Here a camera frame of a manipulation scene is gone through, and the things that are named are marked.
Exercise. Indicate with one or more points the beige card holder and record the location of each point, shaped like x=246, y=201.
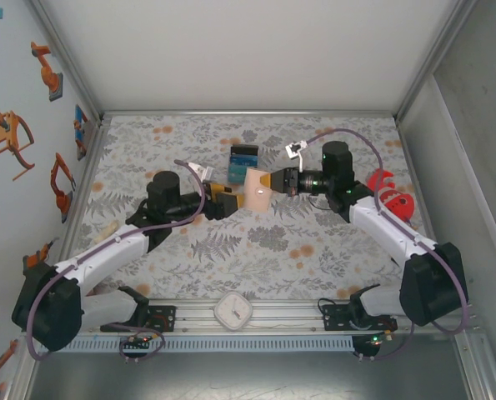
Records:
x=254, y=183

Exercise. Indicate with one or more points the dark blue credit card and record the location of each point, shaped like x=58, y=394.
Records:
x=243, y=159

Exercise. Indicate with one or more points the black credit card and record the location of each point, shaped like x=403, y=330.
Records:
x=245, y=149

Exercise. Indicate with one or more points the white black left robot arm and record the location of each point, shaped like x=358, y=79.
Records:
x=106, y=250

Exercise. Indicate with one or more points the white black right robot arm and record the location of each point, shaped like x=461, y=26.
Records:
x=389, y=229

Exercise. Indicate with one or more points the red fish toy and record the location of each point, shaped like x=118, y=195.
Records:
x=393, y=204

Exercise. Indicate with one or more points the floral tablecloth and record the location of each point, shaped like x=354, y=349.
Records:
x=189, y=271

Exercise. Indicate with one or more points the white square clock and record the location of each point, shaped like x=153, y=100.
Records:
x=233, y=310

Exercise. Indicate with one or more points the small circuit board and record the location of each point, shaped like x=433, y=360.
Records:
x=377, y=339
x=139, y=341

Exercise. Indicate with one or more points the thin aluminium frame rail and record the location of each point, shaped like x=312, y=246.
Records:
x=247, y=113

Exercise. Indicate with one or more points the aluminium side rail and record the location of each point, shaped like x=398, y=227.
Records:
x=85, y=196

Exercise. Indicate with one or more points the blue orange wall figure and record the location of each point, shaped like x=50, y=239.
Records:
x=79, y=121

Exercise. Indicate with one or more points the wide aluminium frame rail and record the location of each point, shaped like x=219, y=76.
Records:
x=285, y=312

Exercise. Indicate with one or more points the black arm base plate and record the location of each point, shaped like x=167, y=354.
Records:
x=164, y=318
x=333, y=316

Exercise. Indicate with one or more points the aluminium frame post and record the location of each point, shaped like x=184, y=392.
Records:
x=435, y=54
x=64, y=54

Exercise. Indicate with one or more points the orange curved gripper wall figure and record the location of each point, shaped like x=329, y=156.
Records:
x=6, y=133

